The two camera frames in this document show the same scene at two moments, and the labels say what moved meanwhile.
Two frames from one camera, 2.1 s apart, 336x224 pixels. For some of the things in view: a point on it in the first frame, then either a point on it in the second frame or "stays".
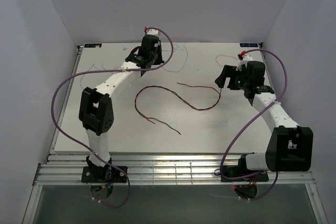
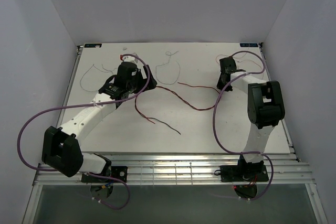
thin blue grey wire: [180, 70] to [168, 53]
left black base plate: [103, 174] stays
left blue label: [92, 45] stays
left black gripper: [159, 61] to [151, 84]
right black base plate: [237, 171] stays
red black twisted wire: [147, 118] stays
